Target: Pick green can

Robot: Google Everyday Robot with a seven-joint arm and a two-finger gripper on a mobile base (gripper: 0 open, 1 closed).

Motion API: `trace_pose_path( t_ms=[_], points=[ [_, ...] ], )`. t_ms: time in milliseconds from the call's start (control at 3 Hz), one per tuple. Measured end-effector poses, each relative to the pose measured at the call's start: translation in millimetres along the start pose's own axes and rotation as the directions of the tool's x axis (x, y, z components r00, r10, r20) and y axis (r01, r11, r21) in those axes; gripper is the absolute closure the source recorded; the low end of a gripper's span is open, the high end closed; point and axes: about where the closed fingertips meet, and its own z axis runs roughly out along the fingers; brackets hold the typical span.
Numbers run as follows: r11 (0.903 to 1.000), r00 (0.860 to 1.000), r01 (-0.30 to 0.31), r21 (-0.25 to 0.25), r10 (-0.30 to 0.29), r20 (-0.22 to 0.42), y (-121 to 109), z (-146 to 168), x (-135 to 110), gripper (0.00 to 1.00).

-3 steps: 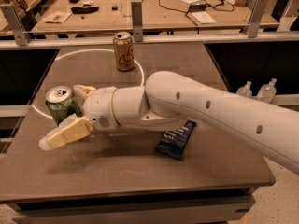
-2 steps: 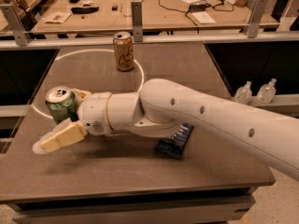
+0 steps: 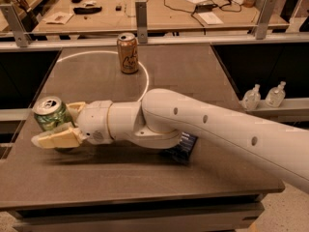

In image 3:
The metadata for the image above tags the left metal rail bracket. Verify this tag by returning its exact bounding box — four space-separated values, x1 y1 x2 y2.
0 4 31 47

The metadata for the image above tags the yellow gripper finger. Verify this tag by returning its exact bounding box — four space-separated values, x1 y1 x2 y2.
31 122 86 149
67 101 86 120

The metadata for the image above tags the clear sanitizer bottle left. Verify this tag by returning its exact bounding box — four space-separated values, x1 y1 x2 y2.
241 84 261 110

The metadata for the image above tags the clear sanitizer bottle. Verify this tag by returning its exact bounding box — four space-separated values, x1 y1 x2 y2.
241 84 261 110
265 81 286 107

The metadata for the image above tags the white paper card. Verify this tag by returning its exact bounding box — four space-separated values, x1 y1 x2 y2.
198 12 223 25

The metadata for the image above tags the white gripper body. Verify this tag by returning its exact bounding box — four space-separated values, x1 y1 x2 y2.
76 101 113 145

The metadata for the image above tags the orange soda can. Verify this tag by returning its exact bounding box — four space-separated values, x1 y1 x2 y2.
117 33 139 74

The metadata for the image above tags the small black box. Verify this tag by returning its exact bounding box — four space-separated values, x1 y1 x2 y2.
115 5 122 11

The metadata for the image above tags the middle metal rail bracket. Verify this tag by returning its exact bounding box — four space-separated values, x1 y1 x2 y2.
135 1 148 44

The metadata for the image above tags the horizontal metal rail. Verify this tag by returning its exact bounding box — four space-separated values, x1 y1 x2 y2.
0 33 309 52

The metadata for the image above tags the beige envelope on desk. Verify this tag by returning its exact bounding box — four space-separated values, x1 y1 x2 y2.
43 12 73 25

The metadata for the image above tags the metal rail bracket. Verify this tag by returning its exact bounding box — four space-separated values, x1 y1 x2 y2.
135 1 148 44
253 0 277 40
0 4 31 47

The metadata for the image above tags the clear sanitizer bottle right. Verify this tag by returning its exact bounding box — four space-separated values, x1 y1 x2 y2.
265 81 286 107

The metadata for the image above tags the black cable on desk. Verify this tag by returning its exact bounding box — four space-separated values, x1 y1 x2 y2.
162 0 243 28

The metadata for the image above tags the wooden background desk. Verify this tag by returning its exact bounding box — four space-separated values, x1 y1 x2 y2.
32 0 290 37

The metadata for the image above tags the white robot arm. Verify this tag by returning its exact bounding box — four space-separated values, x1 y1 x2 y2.
32 89 309 193

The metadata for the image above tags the black tool on desk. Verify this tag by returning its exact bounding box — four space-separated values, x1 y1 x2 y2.
73 6 102 15

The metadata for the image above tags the green soda can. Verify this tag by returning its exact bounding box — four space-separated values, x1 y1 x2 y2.
33 96 74 131

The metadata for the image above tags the dark blue snack bar wrapper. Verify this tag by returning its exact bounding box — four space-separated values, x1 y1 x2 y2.
160 132 198 164

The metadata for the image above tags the right metal rail bracket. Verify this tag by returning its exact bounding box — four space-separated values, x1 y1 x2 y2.
253 0 277 40

